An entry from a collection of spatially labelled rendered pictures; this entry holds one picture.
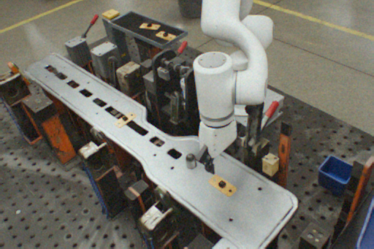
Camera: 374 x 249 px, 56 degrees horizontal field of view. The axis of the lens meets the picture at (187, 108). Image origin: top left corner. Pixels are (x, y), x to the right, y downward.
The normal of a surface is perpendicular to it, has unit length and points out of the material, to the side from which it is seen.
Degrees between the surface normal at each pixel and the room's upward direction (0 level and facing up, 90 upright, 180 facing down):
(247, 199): 0
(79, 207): 0
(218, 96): 90
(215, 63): 1
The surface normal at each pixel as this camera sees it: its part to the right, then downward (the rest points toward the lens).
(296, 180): -0.11, -0.76
